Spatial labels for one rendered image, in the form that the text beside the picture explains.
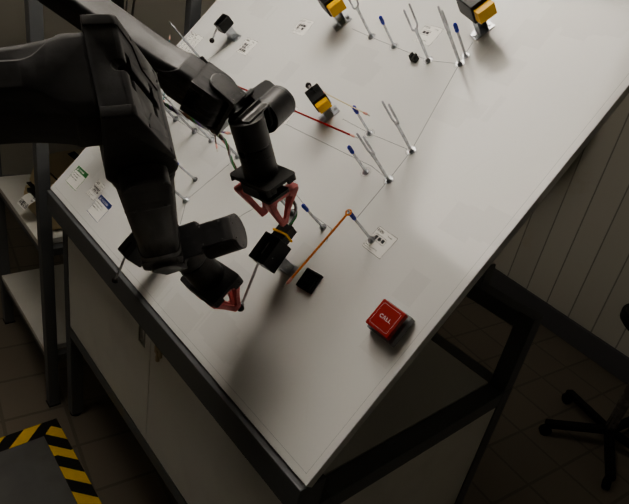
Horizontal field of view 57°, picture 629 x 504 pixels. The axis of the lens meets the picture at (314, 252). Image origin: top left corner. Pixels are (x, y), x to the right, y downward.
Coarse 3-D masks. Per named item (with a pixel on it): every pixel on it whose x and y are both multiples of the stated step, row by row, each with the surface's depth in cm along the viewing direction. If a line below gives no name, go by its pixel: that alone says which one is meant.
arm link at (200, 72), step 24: (48, 0) 84; (72, 0) 83; (96, 0) 84; (72, 24) 86; (144, 24) 87; (144, 48) 85; (168, 48) 87; (168, 72) 86; (192, 72) 86; (216, 72) 88; (168, 96) 89; (192, 96) 91; (216, 96) 86; (216, 120) 91
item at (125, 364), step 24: (72, 264) 170; (72, 288) 175; (96, 288) 158; (72, 312) 179; (96, 312) 161; (120, 312) 147; (96, 336) 165; (120, 336) 150; (144, 336) 136; (96, 360) 169; (120, 360) 153; (144, 360) 140; (120, 384) 157; (144, 384) 143; (144, 408) 146; (144, 432) 149
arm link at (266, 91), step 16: (224, 80) 87; (224, 96) 86; (240, 96) 87; (256, 96) 92; (272, 96) 92; (288, 96) 94; (272, 112) 91; (288, 112) 94; (208, 128) 93; (224, 128) 93; (272, 128) 94
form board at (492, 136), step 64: (256, 0) 158; (384, 0) 133; (448, 0) 124; (512, 0) 115; (576, 0) 108; (256, 64) 145; (320, 64) 133; (384, 64) 124; (448, 64) 115; (512, 64) 108; (576, 64) 101; (320, 128) 124; (384, 128) 115; (448, 128) 108; (512, 128) 101; (576, 128) 96; (64, 192) 159; (192, 192) 134; (320, 192) 115; (384, 192) 108; (448, 192) 101; (512, 192) 96; (320, 256) 108; (384, 256) 102; (448, 256) 96; (192, 320) 115; (256, 320) 108; (320, 320) 102; (256, 384) 102; (320, 384) 96; (384, 384) 91; (320, 448) 91
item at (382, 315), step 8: (384, 304) 93; (392, 304) 93; (376, 312) 93; (384, 312) 93; (392, 312) 92; (400, 312) 91; (368, 320) 93; (376, 320) 93; (384, 320) 92; (392, 320) 91; (400, 320) 91; (376, 328) 92; (384, 328) 91; (392, 328) 91; (384, 336) 91
